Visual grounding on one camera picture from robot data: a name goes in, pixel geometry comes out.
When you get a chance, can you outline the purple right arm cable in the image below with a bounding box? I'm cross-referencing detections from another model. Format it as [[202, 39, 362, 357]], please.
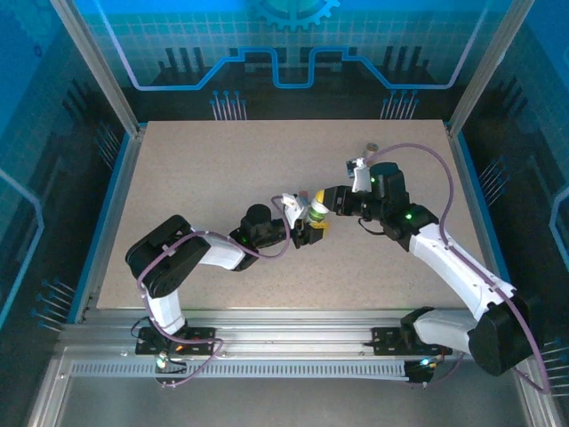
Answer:
[[366, 141, 552, 395]]

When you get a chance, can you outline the blue edged table side rail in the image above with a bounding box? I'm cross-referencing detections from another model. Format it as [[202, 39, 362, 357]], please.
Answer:
[[446, 124, 524, 324], [75, 126, 146, 324]]

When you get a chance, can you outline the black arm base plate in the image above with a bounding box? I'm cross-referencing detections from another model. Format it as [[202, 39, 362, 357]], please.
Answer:
[[372, 326, 453, 356], [135, 326, 218, 356]]

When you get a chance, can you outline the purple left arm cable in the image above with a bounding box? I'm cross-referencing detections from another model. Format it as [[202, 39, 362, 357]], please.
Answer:
[[135, 197, 294, 389]]

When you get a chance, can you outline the aluminium frame post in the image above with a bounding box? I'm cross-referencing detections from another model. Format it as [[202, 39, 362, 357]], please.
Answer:
[[446, 0, 534, 137], [49, 0, 142, 137]]

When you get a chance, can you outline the slotted grey cable duct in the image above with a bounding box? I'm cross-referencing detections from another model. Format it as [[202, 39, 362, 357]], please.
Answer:
[[69, 360, 410, 380]]

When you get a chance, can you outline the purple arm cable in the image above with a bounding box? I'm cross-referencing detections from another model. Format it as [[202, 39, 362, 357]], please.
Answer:
[[366, 141, 552, 395], [135, 197, 294, 389]]

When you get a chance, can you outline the aluminium frame rail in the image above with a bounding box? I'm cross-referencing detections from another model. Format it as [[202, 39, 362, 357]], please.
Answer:
[[57, 309, 537, 357]]

